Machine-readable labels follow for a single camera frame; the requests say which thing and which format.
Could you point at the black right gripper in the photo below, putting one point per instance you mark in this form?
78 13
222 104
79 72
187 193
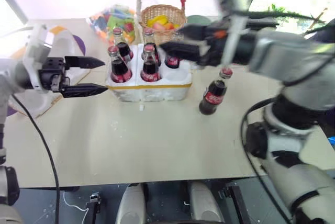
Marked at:
213 48

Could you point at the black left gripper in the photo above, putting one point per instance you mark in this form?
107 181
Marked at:
51 74

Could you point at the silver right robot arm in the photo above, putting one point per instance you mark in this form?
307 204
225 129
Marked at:
295 59

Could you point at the glass cola bottle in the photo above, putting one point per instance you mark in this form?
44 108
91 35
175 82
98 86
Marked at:
123 46
150 68
150 38
119 69
213 95
172 62

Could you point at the white foam crate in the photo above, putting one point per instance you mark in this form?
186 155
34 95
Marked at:
157 88

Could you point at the dark green round object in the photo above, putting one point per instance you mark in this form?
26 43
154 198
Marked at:
199 20

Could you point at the orange pink toy fruit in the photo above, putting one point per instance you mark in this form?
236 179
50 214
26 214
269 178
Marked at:
166 27

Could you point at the yellow toy fruit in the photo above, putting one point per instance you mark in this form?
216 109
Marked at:
157 20

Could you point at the bag of colourful toys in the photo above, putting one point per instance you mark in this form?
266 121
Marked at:
115 20

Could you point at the green plant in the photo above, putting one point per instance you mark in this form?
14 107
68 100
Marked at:
285 12

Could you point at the black table leg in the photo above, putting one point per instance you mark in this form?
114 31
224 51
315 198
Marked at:
93 208
236 200

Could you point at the silver rounded robot leg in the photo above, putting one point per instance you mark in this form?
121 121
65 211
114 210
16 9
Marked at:
131 205
204 203

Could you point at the blue object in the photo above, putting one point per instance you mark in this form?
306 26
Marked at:
332 140

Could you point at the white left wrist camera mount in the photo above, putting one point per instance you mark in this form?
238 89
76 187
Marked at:
36 46

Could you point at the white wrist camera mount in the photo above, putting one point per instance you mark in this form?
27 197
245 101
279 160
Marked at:
231 1
36 46

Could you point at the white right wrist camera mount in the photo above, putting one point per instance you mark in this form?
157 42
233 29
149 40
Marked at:
231 1

